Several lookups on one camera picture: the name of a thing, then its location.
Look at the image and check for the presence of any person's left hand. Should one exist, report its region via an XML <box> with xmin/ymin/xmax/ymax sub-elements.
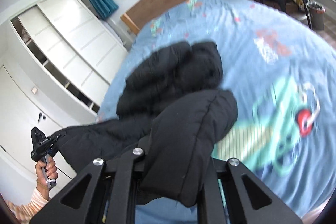
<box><xmin>35</xmin><ymin>157</ymin><xmax>58</xmax><ymax>200</ymax></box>

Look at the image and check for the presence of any white wardrobe with drawers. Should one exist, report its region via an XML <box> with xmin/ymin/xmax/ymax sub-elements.
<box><xmin>11</xmin><ymin>0</ymin><xmax>128</xmax><ymax>113</ymax></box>

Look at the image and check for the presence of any black puffer coat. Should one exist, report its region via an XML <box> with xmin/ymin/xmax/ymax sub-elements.
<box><xmin>57</xmin><ymin>42</ymin><xmax>238</xmax><ymax>207</ymax></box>

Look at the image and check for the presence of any blue dinosaur print bed sheet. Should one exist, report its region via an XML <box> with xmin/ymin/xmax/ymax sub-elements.
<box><xmin>97</xmin><ymin>0</ymin><xmax>335</xmax><ymax>218</ymax></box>

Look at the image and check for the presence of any grey waste bin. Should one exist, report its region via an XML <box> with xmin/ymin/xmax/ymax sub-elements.
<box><xmin>307</xmin><ymin>2</ymin><xmax>325</xmax><ymax>31</ymax></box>

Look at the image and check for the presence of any white door with handle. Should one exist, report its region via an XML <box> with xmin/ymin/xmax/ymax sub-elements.
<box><xmin>1</xmin><ymin>65</ymin><xmax>61</xmax><ymax>205</ymax></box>

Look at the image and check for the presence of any striped sleeve left forearm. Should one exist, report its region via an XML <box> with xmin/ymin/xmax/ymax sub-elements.
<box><xmin>5</xmin><ymin>184</ymin><xmax>50</xmax><ymax>223</ymax></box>

